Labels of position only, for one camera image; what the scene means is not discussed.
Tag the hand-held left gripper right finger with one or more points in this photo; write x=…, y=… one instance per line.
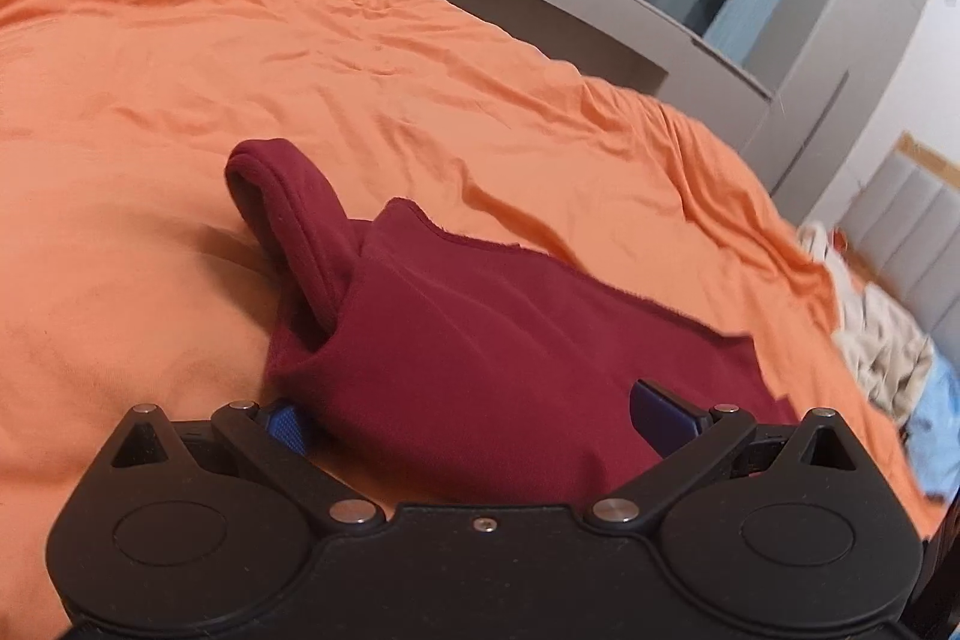
x=664, y=415

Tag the light blue garment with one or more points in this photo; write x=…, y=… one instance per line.
x=937, y=430

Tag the dark red long-sleeve shirt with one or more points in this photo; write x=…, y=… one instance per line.
x=487, y=347

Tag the grey padded headboard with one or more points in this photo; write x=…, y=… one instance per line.
x=907, y=220

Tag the cream crumpled clothes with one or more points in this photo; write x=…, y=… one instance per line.
x=877, y=340

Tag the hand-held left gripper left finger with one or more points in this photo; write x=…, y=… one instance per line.
x=289, y=430

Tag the grey closed wardrobe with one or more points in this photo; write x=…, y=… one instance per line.
x=847, y=48

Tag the orange duvet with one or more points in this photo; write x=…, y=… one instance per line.
x=225, y=85

